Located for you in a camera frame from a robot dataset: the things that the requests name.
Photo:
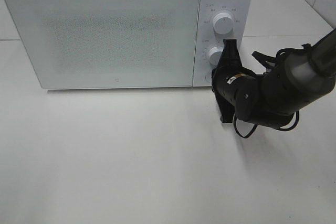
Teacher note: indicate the round door release button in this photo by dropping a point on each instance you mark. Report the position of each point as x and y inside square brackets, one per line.
[208, 77]

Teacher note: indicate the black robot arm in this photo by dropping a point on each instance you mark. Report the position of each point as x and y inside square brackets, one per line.
[294, 78]

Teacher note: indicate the white microwave door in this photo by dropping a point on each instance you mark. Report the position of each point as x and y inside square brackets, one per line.
[84, 44]

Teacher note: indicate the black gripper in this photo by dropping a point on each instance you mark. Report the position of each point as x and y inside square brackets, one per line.
[236, 88]

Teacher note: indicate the white microwave knob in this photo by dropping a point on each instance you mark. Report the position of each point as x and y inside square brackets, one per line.
[214, 54]
[223, 23]

